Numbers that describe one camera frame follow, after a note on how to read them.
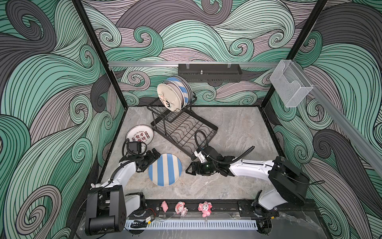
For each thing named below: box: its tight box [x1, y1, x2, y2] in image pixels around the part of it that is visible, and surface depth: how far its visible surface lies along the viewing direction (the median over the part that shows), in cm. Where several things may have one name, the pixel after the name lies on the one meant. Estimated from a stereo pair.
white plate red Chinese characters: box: [125, 124, 155, 146], surface depth 104 cm
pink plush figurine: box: [197, 201, 213, 219], surface depth 72 cm
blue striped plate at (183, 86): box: [166, 76, 190, 108], surface depth 83 cm
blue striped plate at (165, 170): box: [148, 152, 183, 187], surface depth 87 cm
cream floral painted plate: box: [156, 83, 182, 112], surface depth 88 cm
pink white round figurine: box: [174, 201, 189, 217], surface depth 73 cm
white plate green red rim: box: [165, 80, 186, 110], surface depth 82 cm
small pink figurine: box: [160, 200, 169, 213], surface depth 74 cm
